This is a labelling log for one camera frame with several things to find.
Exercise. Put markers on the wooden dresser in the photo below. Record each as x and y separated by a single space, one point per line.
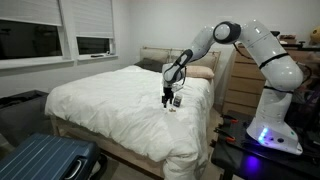
245 84

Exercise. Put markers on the black robot table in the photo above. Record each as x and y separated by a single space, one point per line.
249 160

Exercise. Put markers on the pink pillow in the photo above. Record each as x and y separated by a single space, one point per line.
199 72

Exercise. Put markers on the wooden bed frame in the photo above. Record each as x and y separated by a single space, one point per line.
109 147

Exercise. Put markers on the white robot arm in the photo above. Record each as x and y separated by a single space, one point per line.
282 76

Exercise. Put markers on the left window with blind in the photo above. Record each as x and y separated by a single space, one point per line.
35 33

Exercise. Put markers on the blue hard suitcase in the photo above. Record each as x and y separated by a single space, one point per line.
48 157

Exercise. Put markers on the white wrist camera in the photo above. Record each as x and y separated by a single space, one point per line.
176 87

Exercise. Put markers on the dark storage bin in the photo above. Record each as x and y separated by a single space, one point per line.
22 115

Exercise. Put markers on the orange black clamp far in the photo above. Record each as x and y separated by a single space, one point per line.
230 118

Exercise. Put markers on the window with blind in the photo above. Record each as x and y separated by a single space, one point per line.
93 21
35 33

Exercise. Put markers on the white bed duvet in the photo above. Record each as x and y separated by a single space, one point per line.
126 105

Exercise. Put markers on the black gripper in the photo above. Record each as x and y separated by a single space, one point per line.
168 93

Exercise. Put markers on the beige headboard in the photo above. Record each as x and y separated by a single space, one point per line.
168 55

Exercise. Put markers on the dark grey pillow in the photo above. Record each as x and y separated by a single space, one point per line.
150 64

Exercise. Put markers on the orange black clamp near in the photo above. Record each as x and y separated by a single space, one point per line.
228 137

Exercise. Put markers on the right window with blind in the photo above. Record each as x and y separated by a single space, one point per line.
93 21

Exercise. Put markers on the orange black clamp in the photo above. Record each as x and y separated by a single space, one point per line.
230 118
228 137

